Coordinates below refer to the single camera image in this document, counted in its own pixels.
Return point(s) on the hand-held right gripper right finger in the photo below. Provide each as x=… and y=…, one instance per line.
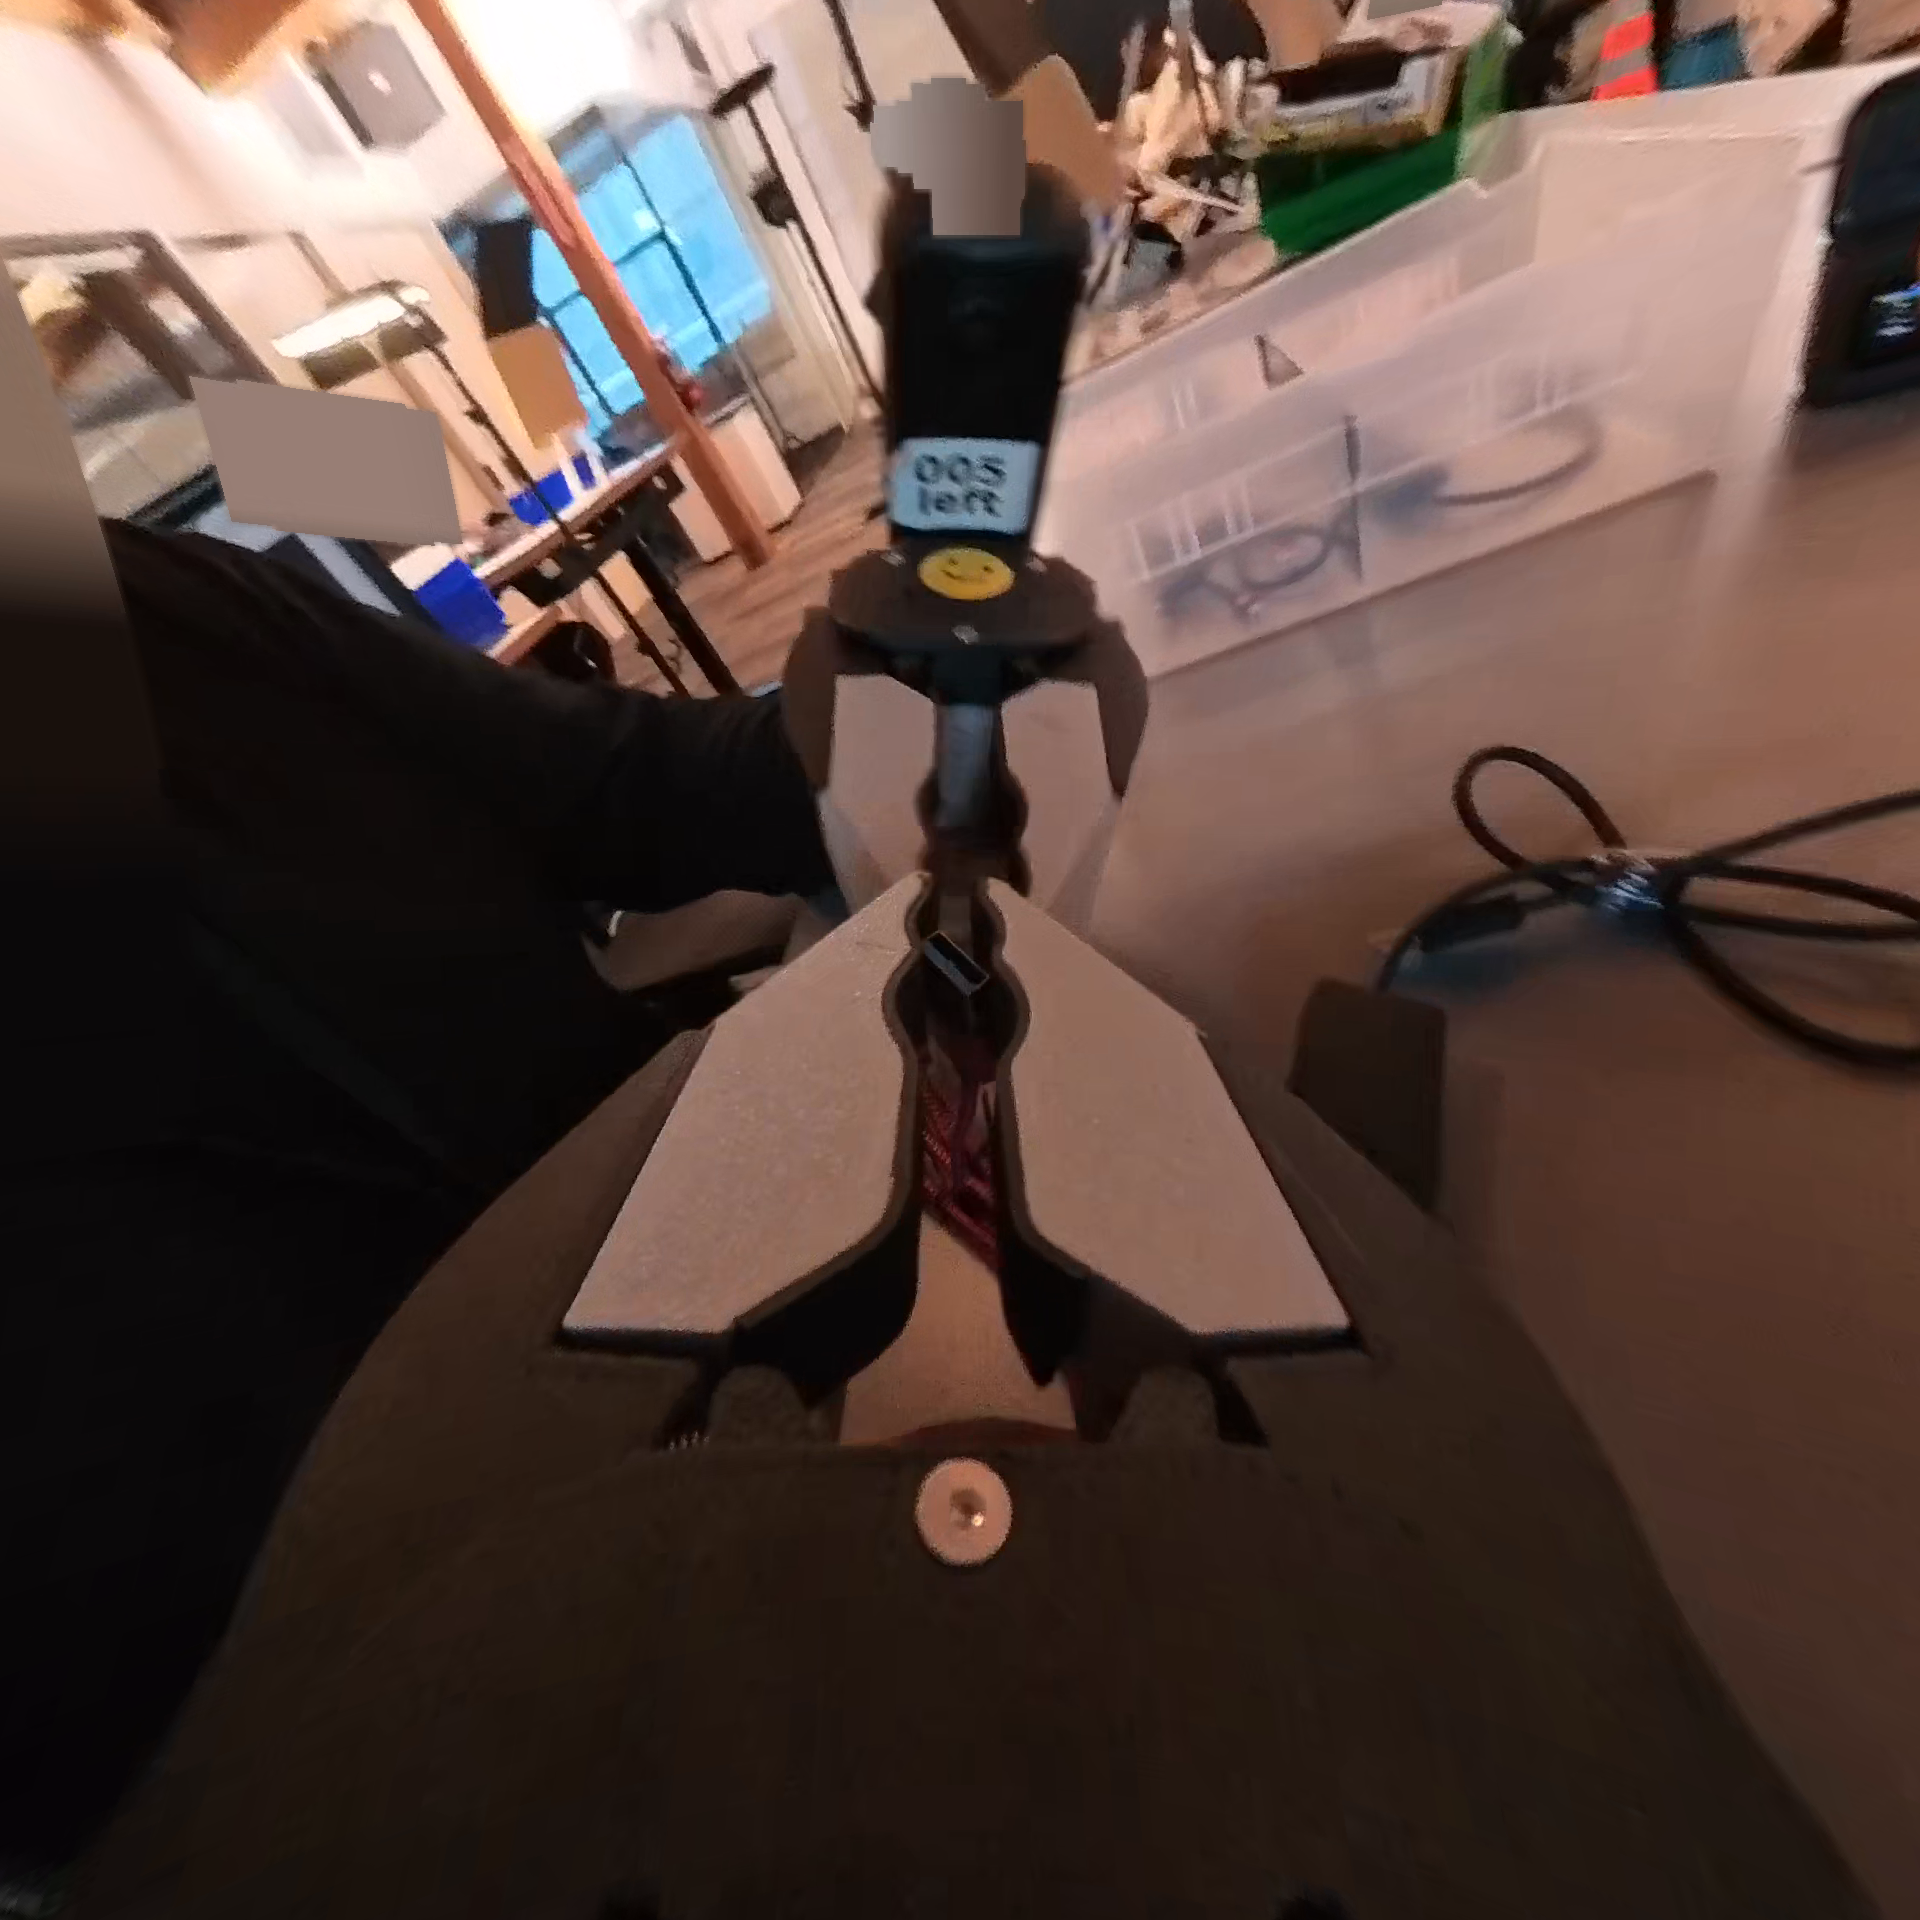
x=1156, y=1186

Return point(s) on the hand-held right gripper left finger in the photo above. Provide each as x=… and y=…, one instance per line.
x=764, y=1171

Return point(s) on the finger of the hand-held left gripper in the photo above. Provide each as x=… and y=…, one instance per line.
x=878, y=797
x=1068, y=797

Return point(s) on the clear plastic box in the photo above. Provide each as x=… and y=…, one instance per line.
x=1500, y=300

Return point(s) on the person's left forearm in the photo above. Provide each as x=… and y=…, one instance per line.
x=525, y=751

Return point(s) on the white cabinet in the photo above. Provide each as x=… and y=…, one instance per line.
x=744, y=482

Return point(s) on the wooden work table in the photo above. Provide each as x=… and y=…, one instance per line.
x=599, y=505

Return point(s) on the green crate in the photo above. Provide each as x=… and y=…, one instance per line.
x=1349, y=212

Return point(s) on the small blue bin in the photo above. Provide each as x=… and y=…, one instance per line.
x=450, y=594
x=540, y=495

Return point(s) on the black square panel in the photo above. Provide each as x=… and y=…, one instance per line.
x=505, y=277

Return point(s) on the person's dark clothing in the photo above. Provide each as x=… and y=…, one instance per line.
x=224, y=1202

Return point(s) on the orange traffic cone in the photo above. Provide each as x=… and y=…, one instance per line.
x=1625, y=45

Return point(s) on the black screen device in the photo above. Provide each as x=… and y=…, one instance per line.
x=1868, y=225

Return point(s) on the wooden support post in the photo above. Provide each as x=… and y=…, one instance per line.
x=599, y=271

